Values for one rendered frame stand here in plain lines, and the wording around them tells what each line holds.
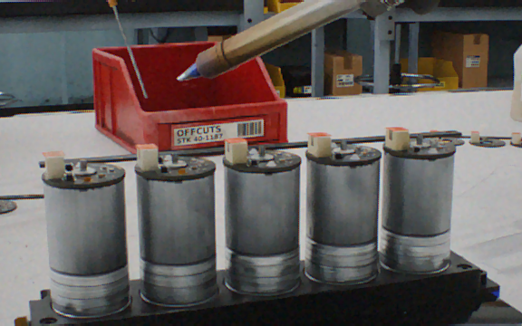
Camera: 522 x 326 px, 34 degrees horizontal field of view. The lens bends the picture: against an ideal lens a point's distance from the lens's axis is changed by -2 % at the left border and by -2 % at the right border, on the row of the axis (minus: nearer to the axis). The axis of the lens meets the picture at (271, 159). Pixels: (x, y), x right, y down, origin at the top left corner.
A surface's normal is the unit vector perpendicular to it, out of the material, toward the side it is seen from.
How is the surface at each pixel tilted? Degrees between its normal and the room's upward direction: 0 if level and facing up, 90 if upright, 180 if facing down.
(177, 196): 90
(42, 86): 90
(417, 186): 90
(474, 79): 90
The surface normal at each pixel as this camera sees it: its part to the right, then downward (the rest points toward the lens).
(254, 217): -0.23, 0.23
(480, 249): 0.00, -0.97
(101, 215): 0.52, 0.20
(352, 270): 0.20, 0.23
